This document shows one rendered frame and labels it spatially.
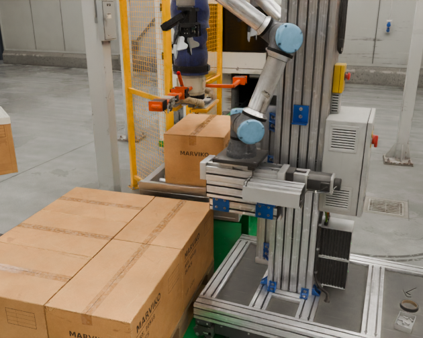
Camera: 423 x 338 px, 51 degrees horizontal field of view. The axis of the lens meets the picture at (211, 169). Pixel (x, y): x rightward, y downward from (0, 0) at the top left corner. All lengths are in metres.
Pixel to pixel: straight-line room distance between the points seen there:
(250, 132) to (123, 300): 0.90
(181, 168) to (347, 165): 1.19
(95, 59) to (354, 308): 2.64
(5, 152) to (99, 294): 1.61
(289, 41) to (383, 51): 9.45
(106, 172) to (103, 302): 2.16
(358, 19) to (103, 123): 8.36
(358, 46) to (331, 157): 9.25
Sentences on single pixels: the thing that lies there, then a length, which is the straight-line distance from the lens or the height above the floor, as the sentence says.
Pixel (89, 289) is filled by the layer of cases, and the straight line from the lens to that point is 2.12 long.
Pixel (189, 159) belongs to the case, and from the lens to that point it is 2.91.
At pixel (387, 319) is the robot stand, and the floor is 0.21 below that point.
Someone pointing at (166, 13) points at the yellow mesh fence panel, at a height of 1.68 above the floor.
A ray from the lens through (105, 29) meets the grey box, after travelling 3.72.
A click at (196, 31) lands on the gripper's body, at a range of 1.92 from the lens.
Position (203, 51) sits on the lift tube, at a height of 1.47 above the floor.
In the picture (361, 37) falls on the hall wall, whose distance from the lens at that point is 11.35.
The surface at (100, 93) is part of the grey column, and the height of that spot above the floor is 1.05.
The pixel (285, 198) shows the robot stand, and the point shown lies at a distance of 2.02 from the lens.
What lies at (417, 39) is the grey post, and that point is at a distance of 5.44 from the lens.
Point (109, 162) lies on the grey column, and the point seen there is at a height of 0.45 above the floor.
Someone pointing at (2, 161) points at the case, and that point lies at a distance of 3.40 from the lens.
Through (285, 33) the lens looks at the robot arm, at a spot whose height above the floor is 1.62.
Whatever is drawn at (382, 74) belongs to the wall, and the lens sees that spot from 11.26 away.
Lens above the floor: 1.72
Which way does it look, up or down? 20 degrees down
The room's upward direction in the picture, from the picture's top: straight up
